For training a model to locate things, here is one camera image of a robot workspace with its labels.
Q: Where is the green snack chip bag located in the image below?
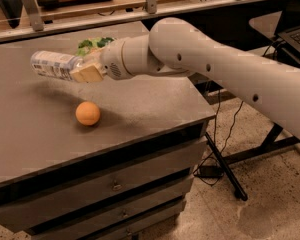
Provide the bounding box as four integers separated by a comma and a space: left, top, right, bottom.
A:
76, 37, 115, 57

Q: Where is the grey drawer cabinet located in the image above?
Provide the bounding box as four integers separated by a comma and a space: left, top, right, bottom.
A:
0, 31, 214, 240

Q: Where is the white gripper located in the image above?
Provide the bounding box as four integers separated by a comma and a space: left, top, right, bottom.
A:
70, 39, 128, 83

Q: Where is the grey side table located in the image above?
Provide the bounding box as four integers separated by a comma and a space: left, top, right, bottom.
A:
189, 11, 300, 106

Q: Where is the metal railing shelf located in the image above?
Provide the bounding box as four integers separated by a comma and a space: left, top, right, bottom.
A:
0, 0, 267, 43

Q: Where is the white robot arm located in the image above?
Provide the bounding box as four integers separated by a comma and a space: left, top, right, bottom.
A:
71, 18, 300, 140

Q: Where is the orange fruit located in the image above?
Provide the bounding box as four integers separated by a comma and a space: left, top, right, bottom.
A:
75, 101, 101, 126

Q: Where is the black laptop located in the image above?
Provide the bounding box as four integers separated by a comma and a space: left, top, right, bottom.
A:
275, 0, 300, 65

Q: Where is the clear plastic water bottle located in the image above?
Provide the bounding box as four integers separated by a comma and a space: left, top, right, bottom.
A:
30, 51, 83, 81

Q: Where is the black power adapter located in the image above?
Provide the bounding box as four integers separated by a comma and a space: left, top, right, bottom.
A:
198, 166, 223, 178

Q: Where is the black table leg frame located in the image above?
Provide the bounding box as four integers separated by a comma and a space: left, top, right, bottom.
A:
205, 124, 300, 201

